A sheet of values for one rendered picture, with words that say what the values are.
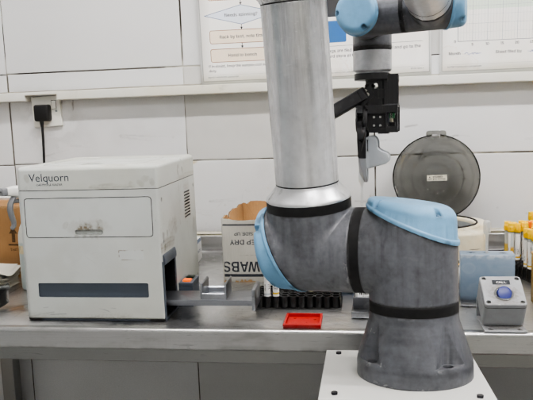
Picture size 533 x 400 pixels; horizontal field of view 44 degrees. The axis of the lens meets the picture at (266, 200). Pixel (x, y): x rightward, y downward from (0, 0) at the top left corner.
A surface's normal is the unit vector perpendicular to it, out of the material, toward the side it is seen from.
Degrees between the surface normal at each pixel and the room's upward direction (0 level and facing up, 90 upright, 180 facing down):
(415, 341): 68
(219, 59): 93
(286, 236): 96
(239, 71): 92
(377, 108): 89
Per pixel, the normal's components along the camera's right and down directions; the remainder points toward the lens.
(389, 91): -0.25, 0.12
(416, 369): -0.21, -0.25
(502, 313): -0.10, 0.62
